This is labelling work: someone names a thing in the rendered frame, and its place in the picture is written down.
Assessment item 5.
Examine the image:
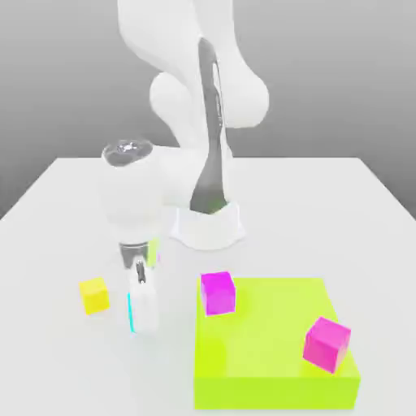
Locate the small yellow cube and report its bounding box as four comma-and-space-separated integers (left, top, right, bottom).
78, 276, 111, 316

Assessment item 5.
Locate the small pink cube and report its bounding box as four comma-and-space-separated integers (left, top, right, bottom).
302, 316, 353, 375

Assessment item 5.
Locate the small magenta cube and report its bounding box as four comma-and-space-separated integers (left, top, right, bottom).
200, 271, 237, 317

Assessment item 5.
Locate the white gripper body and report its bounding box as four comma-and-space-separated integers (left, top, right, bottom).
128, 273, 161, 336

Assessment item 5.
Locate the large lime green box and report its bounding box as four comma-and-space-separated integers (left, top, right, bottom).
193, 276, 362, 411

